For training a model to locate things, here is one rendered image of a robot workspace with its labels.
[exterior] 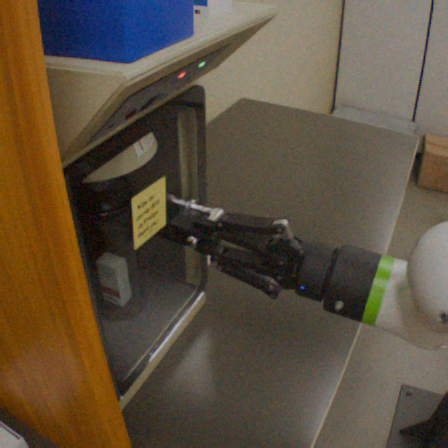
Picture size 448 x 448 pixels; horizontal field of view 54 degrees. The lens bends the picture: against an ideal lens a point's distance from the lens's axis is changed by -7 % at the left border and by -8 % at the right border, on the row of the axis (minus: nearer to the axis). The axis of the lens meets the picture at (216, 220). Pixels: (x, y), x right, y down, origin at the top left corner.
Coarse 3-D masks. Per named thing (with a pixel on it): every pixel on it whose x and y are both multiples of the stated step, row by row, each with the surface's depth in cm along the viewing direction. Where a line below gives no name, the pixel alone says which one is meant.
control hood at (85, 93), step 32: (224, 32) 44; (256, 32) 59; (64, 64) 35; (96, 64) 35; (128, 64) 34; (160, 64) 36; (64, 96) 36; (96, 96) 35; (128, 96) 38; (64, 128) 38; (96, 128) 40; (64, 160) 42
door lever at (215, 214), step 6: (192, 204) 73; (198, 204) 73; (192, 210) 73; (198, 210) 73; (204, 210) 72; (210, 210) 72; (216, 210) 72; (210, 216) 70; (216, 216) 70; (192, 240) 66; (198, 240) 66; (192, 246) 66
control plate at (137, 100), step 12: (204, 60) 49; (180, 72) 45; (192, 72) 51; (156, 84) 41; (168, 84) 46; (180, 84) 53; (132, 96) 38; (144, 96) 43; (120, 108) 39; (132, 108) 44; (108, 120) 40; (120, 120) 45; (108, 132) 46
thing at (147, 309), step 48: (192, 96) 64; (144, 144) 56; (192, 144) 68; (96, 192) 51; (192, 192) 72; (96, 240) 53; (96, 288) 55; (144, 288) 66; (192, 288) 82; (144, 336) 70
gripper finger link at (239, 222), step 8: (232, 216) 64; (240, 216) 63; (248, 216) 63; (256, 216) 63; (216, 224) 64; (224, 224) 63; (232, 224) 62; (240, 224) 62; (248, 224) 61; (256, 224) 61; (264, 224) 61; (280, 224) 59; (248, 232) 62; (256, 232) 61; (264, 232) 61; (272, 232) 60; (280, 232) 59
